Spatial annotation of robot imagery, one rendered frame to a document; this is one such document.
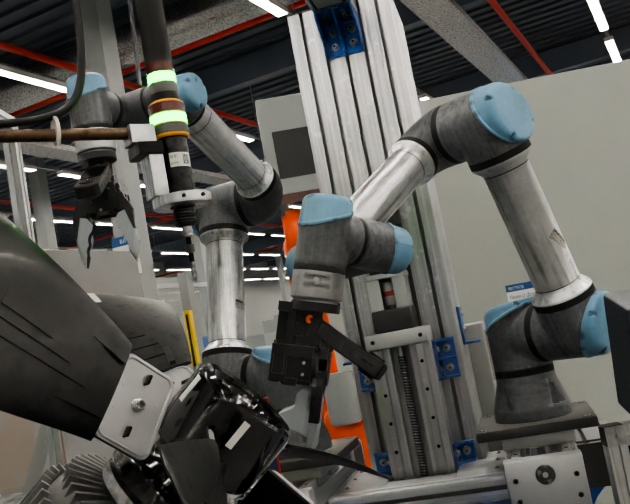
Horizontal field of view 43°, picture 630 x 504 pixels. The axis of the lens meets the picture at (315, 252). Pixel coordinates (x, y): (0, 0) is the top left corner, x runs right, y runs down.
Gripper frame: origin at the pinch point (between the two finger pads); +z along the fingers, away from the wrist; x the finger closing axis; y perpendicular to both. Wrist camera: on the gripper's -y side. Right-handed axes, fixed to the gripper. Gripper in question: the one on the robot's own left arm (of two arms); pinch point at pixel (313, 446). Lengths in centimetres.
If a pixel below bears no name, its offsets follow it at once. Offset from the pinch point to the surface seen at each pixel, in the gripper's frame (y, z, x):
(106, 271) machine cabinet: 172, -37, -417
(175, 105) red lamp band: 20, -40, 23
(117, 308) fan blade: 27.2, -16.0, 10.4
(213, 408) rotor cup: 8.4, -7.7, 36.0
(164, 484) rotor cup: 12.4, 0.2, 35.3
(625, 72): -84, -114, -157
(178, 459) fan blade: 6, -7, 63
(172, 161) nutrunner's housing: 19.2, -33.8, 22.7
